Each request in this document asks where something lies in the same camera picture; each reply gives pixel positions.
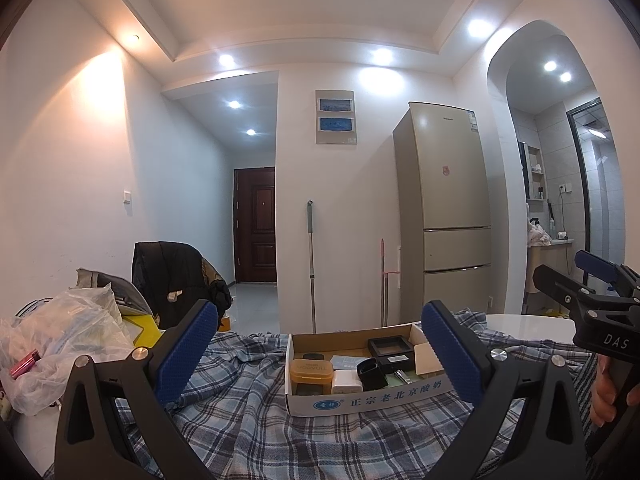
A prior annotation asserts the yellow bag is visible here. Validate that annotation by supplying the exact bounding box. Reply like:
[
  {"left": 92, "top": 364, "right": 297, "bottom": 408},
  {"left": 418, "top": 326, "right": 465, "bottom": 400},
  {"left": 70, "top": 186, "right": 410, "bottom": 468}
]
[{"left": 122, "top": 314, "right": 163, "bottom": 346}]

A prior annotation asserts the dark red door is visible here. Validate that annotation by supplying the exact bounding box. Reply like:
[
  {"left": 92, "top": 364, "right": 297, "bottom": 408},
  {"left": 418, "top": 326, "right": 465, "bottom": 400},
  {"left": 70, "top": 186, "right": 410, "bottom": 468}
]
[{"left": 233, "top": 166, "right": 277, "bottom": 283}]

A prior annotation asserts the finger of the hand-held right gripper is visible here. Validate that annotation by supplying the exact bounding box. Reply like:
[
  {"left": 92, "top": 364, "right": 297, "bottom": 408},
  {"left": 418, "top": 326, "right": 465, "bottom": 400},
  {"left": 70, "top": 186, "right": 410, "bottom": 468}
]
[
  {"left": 574, "top": 249, "right": 640, "bottom": 302},
  {"left": 531, "top": 264, "right": 640, "bottom": 324}
]

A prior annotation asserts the white flat box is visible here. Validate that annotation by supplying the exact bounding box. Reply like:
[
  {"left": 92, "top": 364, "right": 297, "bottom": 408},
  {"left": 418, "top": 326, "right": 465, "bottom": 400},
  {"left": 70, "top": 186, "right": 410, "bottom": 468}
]
[{"left": 412, "top": 342, "right": 446, "bottom": 377}]

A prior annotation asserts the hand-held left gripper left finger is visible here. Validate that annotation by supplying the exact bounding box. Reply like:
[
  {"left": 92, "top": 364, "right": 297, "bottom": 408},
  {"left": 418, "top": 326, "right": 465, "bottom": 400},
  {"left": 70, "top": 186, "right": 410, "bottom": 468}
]
[{"left": 54, "top": 299, "right": 221, "bottom": 480}]

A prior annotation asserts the black framed glass door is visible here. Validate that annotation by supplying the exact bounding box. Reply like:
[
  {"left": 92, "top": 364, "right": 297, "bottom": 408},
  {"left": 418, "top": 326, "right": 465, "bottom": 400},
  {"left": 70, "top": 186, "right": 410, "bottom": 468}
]
[{"left": 566, "top": 96, "right": 615, "bottom": 266}]

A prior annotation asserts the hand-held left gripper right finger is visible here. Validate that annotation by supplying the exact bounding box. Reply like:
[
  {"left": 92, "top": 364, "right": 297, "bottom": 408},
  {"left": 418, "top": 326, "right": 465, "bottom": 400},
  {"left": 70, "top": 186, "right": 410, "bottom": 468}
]
[{"left": 421, "top": 300, "right": 588, "bottom": 480}]

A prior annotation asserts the grey mop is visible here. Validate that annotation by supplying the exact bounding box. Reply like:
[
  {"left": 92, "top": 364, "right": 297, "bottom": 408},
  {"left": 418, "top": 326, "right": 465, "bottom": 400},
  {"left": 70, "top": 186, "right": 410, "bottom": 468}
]
[{"left": 306, "top": 200, "right": 318, "bottom": 333}]

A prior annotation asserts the beige refrigerator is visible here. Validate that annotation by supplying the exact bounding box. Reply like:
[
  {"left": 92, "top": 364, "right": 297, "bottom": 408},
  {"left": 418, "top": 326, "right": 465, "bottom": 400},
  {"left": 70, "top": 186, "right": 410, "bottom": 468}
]
[{"left": 392, "top": 101, "right": 493, "bottom": 326}]

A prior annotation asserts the orange case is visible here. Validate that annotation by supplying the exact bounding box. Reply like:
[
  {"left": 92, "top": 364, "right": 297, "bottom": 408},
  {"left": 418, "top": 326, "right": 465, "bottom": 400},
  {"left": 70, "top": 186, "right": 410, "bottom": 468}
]
[{"left": 289, "top": 358, "right": 334, "bottom": 397}]

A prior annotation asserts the grey backpack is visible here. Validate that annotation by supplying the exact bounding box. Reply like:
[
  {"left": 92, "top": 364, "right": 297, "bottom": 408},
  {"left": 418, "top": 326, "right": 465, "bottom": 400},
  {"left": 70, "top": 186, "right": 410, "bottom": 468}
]
[{"left": 75, "top": 267, "right": 156, "bottom": 318}]

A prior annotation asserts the black jacket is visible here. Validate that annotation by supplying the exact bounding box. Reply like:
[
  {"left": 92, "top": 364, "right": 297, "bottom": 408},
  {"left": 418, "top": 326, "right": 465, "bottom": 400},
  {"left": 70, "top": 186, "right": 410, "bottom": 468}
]
[{"left": 131, "top": 241, "right": 233, "bottom": 331}]

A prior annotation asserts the cardboard box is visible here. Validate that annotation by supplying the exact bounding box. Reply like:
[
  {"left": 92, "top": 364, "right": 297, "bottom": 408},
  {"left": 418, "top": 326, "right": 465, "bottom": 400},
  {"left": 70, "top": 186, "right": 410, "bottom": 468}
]
[{"left": 284, "top": 322, "right": 458, "bottom": 417}]

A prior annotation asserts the person's right hand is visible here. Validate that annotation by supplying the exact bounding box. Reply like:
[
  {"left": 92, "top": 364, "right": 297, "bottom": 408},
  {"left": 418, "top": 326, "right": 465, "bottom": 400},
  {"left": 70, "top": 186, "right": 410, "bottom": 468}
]
[{"left": 590, "top": 354, "right": 624, "bottom": 428}]

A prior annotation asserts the wall niche shelf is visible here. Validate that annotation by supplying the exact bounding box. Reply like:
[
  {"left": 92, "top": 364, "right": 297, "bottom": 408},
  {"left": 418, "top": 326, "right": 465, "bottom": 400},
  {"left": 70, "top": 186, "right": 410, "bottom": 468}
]
[{"left": 527, "top": 146, "right": 546, "bottom": 201}]

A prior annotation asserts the white charger block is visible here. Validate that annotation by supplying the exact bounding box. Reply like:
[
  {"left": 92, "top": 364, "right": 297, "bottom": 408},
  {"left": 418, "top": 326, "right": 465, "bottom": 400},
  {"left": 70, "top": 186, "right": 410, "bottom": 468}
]
[{"left": 331, "top": 370, "right": 364, "bottom": 396}]

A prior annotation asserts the red lighter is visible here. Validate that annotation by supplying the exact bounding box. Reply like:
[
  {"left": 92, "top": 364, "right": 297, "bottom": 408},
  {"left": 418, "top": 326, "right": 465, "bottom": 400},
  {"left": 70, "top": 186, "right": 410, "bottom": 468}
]
[{"left": 10, "top": 351, "right": 42, "bottom": 378}]

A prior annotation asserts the red broom and dustpan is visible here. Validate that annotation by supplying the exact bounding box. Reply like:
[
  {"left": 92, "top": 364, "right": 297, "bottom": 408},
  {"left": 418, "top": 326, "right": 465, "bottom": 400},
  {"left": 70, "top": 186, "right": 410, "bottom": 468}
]
[{"left": 381, "top": 269, "right": 402, "bottom": 328}]

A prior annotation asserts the grey electrical panel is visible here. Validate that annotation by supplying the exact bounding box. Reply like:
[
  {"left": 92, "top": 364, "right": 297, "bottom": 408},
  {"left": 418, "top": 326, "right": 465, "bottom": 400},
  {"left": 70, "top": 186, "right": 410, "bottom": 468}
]
[{"left": 315, "top": 89, "right": 359, "bottom": 146}]

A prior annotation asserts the blue plaid shirt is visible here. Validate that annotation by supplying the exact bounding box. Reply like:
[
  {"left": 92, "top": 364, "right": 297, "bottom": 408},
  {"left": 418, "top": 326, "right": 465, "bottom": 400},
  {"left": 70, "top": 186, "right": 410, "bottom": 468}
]
[{"left": 112, "top": 310, "right": 596, "bottom": 480}]

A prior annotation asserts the pink cloth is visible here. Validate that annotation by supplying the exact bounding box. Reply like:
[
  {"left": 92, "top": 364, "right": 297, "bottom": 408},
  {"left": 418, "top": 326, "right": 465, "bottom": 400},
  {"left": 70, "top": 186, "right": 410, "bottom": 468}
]
[{"left": 526, "top": 221, "right": 552, "bottom": 247}]

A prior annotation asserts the clear plastic bag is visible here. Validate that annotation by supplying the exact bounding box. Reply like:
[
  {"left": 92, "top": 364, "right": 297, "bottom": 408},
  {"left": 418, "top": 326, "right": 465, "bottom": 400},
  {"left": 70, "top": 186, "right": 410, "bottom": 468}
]
[{"left": 0, "top": 282, "right": 136, "bottom": 416}]

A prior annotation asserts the small black box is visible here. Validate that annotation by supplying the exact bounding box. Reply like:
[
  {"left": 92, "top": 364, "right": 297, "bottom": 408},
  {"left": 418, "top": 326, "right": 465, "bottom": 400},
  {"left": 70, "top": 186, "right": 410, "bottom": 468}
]
[{"left": 356, "top": 357, "right": 390, "bottom": 392}]

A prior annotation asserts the brown chair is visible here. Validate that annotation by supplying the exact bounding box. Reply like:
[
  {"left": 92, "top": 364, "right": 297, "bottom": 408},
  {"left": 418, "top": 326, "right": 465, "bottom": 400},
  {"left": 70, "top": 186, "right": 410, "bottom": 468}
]
[{"left": 200, "top": 256, "right": 227, "bottom": 331}]

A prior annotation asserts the black square frame box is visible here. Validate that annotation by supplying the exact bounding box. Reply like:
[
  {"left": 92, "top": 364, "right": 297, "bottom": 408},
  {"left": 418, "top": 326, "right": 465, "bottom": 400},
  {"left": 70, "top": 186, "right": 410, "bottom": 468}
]
[{"left": 368, "top": 335, "right": 413, "bottom": 358}]

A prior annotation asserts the beige vanity cabinet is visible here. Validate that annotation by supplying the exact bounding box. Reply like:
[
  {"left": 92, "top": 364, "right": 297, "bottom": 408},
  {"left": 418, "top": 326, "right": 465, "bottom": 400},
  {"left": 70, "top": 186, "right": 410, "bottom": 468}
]
[{"left": 525, "top": 240, "right": 576, "bottom": 317}]

